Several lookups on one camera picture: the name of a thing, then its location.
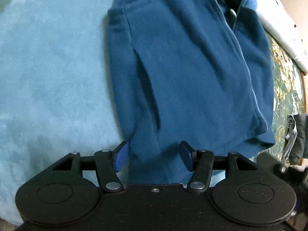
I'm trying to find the blue fleece jacket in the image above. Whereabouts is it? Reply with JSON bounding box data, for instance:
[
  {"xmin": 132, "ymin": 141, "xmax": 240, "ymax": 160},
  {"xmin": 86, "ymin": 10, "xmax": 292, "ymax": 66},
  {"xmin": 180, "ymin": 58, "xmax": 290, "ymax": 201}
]
[{"xmin": 108, "ymin": 0, "xmax": 275, "ymax": 184}]

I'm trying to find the teal floral bed sheet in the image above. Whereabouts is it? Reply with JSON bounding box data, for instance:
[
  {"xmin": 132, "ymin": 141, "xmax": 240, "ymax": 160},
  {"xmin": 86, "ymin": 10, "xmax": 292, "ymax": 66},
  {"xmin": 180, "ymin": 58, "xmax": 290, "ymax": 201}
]
[{"xmin": 1, "ymin": 0, "xmax": 302, "ymax": 226}]

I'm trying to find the light blue floral quilt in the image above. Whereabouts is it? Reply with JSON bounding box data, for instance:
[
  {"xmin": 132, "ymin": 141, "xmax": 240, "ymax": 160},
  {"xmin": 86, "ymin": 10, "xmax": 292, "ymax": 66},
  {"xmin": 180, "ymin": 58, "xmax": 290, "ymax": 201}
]
[{"xmin": 245, "ymin": 0, "xmax": 308, "ymax": 75}]

